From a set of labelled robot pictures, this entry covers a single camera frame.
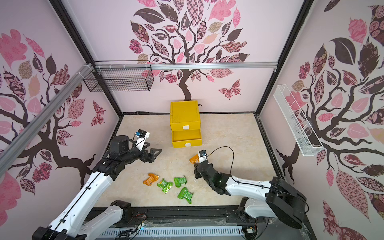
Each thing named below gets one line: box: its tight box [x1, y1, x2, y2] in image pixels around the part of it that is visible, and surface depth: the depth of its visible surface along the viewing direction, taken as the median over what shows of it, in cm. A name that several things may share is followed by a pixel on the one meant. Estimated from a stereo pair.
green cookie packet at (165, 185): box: [156, 177, 174, 194], surface depth 85 cm
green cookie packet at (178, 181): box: [173, 175, 187, 188], surface depth 86 cm
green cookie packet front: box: [177, 187, 194, 204], surface depth 81 cm
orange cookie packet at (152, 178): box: [143, 173, 160, 186], surface depth 87 cm
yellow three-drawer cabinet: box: [170, 100, 203, 148], surface depth 91 cm
